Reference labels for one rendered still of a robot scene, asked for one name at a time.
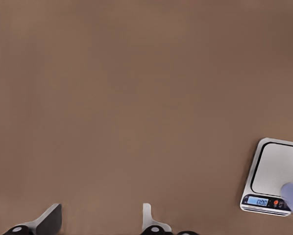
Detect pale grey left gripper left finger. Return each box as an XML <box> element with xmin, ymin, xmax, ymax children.
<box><xmin>2</xmin><ymin>203</ymin><xmax>63</xmax><ymax>235</ymax></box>

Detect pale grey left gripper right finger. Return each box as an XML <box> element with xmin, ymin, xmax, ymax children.
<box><xmin>140</xmin><ymin>203</ymin><xmax>172</xmax><ymax>235</ymax></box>

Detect silver digital kitchen scale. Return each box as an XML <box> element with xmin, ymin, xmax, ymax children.
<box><xmin>240</xmin><ymin>137</ymin><xmax>293</xmax><ymax>217</ymax></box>

